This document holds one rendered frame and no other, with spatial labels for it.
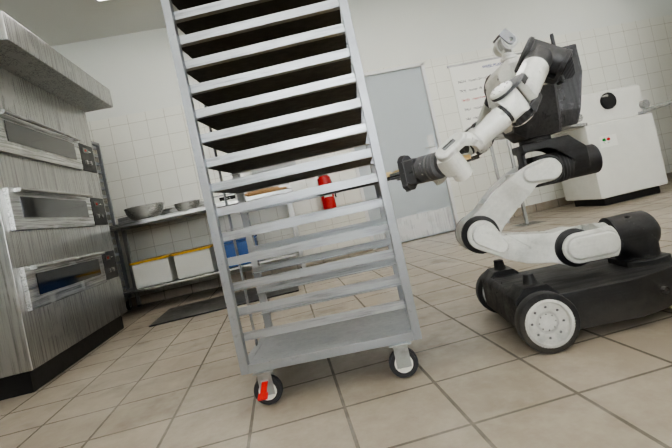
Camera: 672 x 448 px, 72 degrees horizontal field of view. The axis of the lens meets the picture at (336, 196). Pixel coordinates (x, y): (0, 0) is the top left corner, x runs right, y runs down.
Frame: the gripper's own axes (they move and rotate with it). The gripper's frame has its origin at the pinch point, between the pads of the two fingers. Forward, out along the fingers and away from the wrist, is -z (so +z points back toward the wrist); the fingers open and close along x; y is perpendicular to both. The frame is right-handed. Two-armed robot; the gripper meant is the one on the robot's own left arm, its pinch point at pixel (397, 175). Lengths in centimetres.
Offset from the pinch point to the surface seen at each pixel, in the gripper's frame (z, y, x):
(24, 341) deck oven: -192, 93, -41
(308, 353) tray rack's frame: -28, 33, -54
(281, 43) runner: -21, 22, 54
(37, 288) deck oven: -202, 81, -16
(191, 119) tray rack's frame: -44, 50, 34
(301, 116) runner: -19.8, 20.7, 27.5
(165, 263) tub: -351, -48, -26
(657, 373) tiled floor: 61, -15, -68
